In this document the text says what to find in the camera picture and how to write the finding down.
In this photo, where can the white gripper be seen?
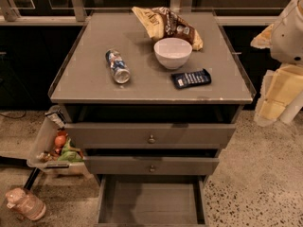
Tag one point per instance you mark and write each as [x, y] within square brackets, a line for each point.
[289, 38]

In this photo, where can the redbull can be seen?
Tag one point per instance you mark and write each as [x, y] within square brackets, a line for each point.
[120, 72]

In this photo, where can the grey drawer cabinet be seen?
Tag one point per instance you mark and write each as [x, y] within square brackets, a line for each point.
[87, 93]

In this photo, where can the bottom grey drawer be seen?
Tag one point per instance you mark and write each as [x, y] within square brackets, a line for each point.
[151, 201]

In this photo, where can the grey drawer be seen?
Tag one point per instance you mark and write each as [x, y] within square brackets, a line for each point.
[151, 201]
[150, 135]
[151, 165]

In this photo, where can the middle grey drawer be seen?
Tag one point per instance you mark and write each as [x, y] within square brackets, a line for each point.
[151, 165]

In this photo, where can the top grey drawer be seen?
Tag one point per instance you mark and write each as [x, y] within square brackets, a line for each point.
[150, 135]

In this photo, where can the dark blue snack packet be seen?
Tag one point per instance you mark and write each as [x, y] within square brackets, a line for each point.
[191, 79]

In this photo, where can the white bowl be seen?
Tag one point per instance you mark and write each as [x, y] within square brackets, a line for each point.
[172, 53]

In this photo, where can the brown chip bag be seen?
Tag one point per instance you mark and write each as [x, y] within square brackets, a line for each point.
[161, 23]

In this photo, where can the orange toy fruit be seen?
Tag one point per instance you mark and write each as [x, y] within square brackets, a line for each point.
[60, 141]

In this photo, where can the green toy vegetable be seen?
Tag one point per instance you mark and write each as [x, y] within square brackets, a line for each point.
[70, 153]

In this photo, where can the clear plastic bin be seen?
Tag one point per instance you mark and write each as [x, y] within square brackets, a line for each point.
[43, 155]

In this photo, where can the pink water jug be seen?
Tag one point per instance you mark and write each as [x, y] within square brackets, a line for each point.
[22, 201]

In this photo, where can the white robot leg post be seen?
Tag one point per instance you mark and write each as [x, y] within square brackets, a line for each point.
[292, 109]

